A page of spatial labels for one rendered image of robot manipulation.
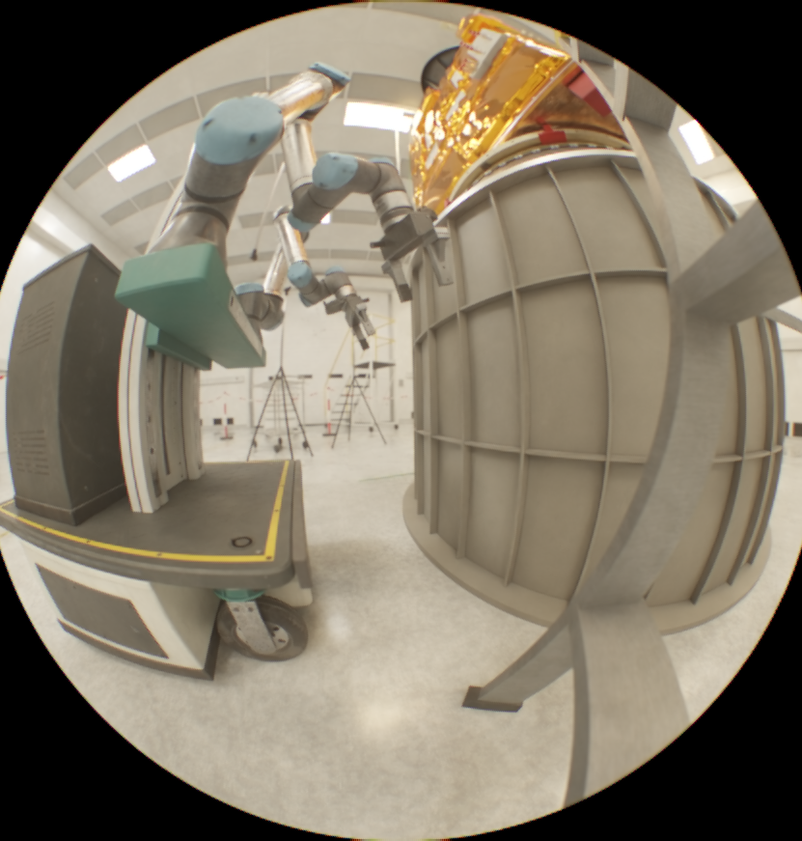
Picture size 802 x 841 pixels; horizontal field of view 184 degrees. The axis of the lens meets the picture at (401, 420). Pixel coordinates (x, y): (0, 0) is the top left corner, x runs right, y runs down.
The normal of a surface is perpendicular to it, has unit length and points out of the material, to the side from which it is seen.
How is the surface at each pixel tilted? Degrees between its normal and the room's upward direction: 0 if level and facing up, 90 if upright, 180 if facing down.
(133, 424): 90
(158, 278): 90
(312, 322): 90
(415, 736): 0
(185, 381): 90
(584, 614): 0
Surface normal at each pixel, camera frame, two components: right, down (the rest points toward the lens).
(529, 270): -0.80, 0.05
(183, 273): 0.39, 0.04
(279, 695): -0.02, -1.00
